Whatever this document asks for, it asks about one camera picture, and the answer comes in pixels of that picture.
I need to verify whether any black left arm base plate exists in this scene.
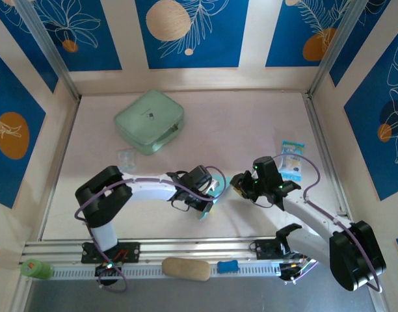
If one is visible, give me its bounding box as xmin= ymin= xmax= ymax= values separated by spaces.
xmin=81 ymin=242 xmax=141 ymax=264

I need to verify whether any blue bone-shaped block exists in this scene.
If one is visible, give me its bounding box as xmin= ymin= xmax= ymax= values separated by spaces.
xmin=217 ymin=259 xmax=239 ymax=273

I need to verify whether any black controller board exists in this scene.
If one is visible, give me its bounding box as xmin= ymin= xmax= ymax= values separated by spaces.
xmin=278 ymin=259 xmax=309 ymax=284
xmin=94 ymin=262 xmax=122 ymax=287

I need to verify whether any slotted grey cable duct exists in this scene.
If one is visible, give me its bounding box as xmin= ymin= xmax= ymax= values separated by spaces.
xmin=51 ymin=261 xmax=284 ymax=281

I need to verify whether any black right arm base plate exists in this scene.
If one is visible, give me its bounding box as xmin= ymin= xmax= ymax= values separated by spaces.
xmin=254 ymin=239 xmax=286 ymax=261

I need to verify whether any mint green zip pouch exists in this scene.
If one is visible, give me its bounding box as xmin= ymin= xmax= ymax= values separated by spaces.
xmin=113 ymin=90 xmax=186 ymax=156

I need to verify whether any aluminium side rail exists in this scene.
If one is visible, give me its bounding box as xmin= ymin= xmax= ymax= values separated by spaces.
xmin=304 ymin=94 xmax=354 ymax=235
xmin=38 ymin=97 xmax=81 ymax=241

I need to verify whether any small clear plastic bag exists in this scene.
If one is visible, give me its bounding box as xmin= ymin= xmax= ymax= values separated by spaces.
xmin=117 ymin=149 xmax=135 ymax=170

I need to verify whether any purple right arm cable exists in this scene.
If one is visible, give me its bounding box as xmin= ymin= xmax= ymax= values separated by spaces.
xmin=272 ymin=154 xmax=384 ymax=293

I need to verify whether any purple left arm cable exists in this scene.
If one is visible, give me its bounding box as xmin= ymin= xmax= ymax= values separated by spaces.
xmin=74 ymin=165 xmax=228 ymax=293

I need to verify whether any aluminium corner post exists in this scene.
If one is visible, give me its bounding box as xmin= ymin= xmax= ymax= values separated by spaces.
xmin=15 ymin=0 xmax=81 ymax=100
xmin=308 ymin=0 xmax=377 ymax=98

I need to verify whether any aluminium cross rail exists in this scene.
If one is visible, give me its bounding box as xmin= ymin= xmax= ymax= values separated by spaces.
xmin=21 ymin=236 xmax=382 ymax=261

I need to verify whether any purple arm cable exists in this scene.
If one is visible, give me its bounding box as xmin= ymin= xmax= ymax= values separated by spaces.
xmin=272 ymin=154 xmax=384 ymax=293
xmin=74 ymin=165 xmax=228 ymax=293

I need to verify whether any blue white snack packet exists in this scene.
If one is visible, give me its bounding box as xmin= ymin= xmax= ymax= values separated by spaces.
xmin=280 ymin=140 xmax=306 ymax=181

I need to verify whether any green bottle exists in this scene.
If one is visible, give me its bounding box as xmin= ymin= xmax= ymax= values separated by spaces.
xmin=20 ymin=259 xmax=54 ymax=280

